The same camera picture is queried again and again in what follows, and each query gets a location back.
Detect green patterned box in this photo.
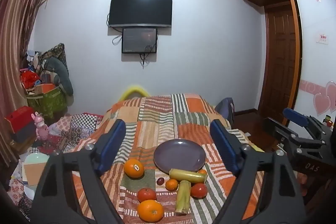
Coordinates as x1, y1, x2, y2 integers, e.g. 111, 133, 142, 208
26, 85, 69, 120

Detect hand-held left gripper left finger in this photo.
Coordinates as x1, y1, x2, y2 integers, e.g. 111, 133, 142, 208
30, 119, 127, 224

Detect black white checkered cloth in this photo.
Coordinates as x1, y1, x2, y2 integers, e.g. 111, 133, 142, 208
78, 112, 104, 133

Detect red tomato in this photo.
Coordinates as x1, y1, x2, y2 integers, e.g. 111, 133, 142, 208
190, 183, 208, 199
137, 187, 157, 202

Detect plain orange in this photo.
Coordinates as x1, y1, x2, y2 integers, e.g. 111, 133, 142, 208
138, 200, 164, 223

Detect floral quilt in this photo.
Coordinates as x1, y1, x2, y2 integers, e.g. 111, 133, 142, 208
45, 114, 103, 154

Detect brown wooden door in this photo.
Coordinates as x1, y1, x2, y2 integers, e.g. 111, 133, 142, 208
258, 5, 300, 123

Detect pink toy figure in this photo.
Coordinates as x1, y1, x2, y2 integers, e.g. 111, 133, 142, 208
31, 112, 50, 141

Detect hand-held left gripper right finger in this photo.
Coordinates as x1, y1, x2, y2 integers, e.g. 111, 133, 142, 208
209, 119, 307, 224

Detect green sugarcane piece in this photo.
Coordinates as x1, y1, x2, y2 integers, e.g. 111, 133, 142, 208
175, 180, 192, 215

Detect brown striped curtain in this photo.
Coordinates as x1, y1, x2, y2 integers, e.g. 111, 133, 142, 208
0, 0, 51, 164

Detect striped patchwork blanket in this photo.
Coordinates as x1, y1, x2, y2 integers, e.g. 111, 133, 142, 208
70, 93, 266, 224

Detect white wardrobe door pink hearts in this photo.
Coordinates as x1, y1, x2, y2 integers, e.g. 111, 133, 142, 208
289, 0, 336, 131

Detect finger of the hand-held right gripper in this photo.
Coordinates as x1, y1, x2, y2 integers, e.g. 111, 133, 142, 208
283, 107, 330, 139
264, 117, 326, 151

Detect brown cardboard sheet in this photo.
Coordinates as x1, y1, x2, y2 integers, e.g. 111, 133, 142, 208
22, 162, 48, 187

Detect red box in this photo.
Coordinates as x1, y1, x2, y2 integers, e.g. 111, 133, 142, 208
4, 106, 36, 133

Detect dark patterned folded blanket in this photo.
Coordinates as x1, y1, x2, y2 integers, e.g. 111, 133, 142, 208
39, 43, 69, 75

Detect small black wall monitor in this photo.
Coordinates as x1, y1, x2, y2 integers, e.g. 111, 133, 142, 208
121, 27, 158, 54

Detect orange cardboard box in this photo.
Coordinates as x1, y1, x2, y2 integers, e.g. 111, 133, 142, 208
34, 84, 57, 95

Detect large orange with sticker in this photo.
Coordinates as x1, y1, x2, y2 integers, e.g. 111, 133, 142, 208
123, 158, 145, 178

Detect television cable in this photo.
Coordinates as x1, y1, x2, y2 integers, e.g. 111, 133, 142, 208
106, 13, 124, 46

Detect grey green plush pillow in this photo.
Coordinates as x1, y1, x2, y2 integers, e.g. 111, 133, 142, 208
41, 56, 74, 96

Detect black wall television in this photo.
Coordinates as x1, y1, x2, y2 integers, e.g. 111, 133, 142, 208
109, 0, 173, 29

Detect pale green round lid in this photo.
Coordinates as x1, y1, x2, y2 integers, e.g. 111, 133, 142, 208
25, 153, 51, 175

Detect paper notice on wardrobe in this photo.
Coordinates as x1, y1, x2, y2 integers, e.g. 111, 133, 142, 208
316, 32, 329, 44

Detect purple plate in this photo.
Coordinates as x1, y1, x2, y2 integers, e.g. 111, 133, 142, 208
153, 139, 206, 173

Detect monitor cable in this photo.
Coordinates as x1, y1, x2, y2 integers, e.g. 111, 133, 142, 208
139, 53, 149, 70

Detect red plastic bag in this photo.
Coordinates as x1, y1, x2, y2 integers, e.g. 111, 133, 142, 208
20, 70, 42, 88

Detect yellow foam arch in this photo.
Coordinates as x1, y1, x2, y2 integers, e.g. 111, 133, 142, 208
120, 85, 151, 102

